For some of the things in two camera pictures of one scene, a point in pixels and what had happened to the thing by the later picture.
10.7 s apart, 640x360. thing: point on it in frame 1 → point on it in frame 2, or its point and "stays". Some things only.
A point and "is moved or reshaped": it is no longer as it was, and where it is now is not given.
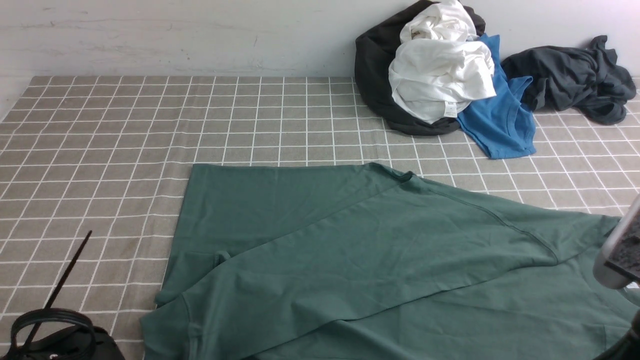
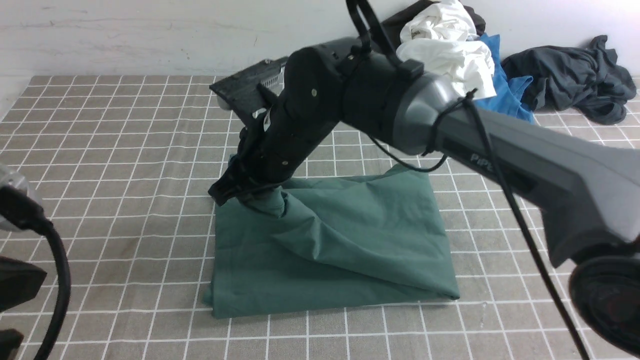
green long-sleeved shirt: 368,261 is moved or reshaped
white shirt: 440,67 stays
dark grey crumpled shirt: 588,80 stays
